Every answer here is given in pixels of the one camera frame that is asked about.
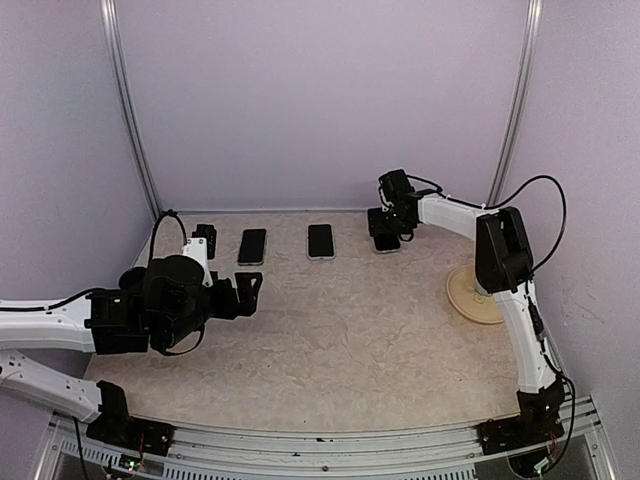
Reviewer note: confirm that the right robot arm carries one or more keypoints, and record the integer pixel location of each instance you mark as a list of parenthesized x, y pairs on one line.
[(503, 267)]

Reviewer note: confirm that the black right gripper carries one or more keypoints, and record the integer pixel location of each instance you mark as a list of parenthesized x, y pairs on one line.
[(378, 225)]

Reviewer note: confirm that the left aluminium frame post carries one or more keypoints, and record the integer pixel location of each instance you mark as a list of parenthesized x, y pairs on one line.
[(109, 16)]

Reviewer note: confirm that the front aluminium rail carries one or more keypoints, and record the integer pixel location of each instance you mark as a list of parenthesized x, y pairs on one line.
[(197, 452)]

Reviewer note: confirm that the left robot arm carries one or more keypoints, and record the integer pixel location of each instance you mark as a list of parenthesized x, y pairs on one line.
[(154, 308)]

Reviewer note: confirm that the right aluminium frame post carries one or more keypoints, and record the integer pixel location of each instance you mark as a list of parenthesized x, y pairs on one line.
[(519, 97)]

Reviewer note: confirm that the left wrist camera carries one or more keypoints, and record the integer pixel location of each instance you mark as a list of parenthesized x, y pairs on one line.
[(201, 247)]

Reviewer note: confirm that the dark green mug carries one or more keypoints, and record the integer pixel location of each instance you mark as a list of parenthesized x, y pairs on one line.
[(132, 278)]

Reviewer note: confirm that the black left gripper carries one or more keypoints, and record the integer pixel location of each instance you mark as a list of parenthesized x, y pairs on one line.
[(247, 298)]

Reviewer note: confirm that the beige round plate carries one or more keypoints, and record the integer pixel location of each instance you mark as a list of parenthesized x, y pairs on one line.
[(463, 298)]

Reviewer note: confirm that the light blue cup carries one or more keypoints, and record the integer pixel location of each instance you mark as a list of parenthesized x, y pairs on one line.
[(479, 289)]

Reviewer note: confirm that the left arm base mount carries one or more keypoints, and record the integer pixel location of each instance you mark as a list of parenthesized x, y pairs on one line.
[(115, 426)]

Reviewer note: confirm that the aluminium frame post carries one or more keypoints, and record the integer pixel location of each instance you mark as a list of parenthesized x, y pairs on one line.
[(109, 16), (519, 97)]

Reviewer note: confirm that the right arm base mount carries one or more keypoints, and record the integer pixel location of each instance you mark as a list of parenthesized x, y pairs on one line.
[(515, 432)]

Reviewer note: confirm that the lavender phone case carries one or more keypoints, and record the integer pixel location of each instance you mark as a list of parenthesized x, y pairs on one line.
[(307, 242)]

